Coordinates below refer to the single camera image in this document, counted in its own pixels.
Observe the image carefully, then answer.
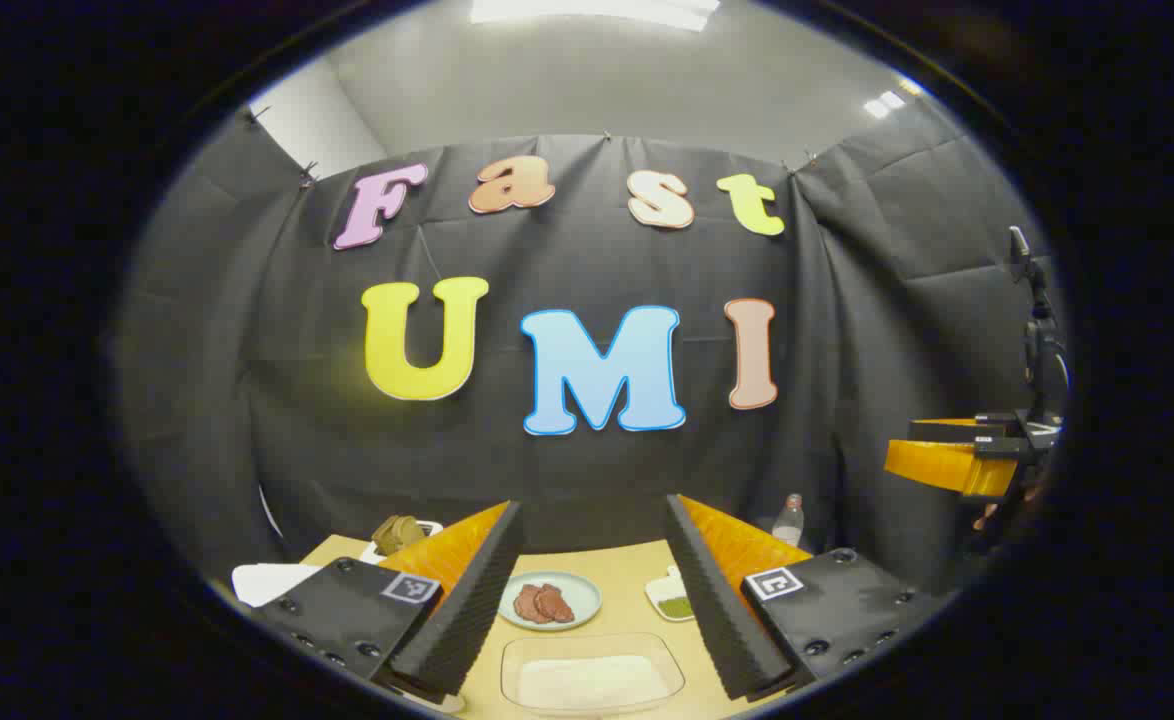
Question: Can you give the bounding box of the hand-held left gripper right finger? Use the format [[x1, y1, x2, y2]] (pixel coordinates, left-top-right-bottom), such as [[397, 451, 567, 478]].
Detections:
[[665, 494, 948, 701]]

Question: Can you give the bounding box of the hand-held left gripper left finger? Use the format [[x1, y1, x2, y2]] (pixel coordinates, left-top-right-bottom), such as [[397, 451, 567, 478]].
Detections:
[[252, 500, 526, 698]]

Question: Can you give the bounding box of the white rice cooker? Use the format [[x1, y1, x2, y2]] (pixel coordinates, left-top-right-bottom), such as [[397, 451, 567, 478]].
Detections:
[[232, 562, 324, 609]]

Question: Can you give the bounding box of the white seasoning dish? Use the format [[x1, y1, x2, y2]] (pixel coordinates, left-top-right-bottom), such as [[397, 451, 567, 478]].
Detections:
[[644, 566, 696, 623]]

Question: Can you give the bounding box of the clear glass container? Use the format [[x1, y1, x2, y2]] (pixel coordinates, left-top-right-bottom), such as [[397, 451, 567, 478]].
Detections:
[[500, 632, 686, 717]]

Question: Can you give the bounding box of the white toaster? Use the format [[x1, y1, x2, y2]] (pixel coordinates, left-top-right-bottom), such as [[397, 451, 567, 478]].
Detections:
[[362, 518, 445, 563]]

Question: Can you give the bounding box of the clear plastic water bottle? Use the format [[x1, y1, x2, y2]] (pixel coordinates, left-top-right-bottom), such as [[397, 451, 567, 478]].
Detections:
[[772, 493, 806, 549]]

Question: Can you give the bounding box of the pale green plate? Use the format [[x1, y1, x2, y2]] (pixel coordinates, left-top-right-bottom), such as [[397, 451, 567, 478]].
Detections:
[[498, 570, 603, 632]]

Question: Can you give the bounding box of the black backdrop cloth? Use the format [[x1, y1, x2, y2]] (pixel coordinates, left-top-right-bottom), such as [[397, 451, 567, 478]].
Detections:
[[112, 105, 1073, 601]]

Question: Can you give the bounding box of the large ceiling light panel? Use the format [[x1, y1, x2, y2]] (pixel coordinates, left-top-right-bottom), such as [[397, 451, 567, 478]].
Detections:
[[470, 0, 720, 31]]

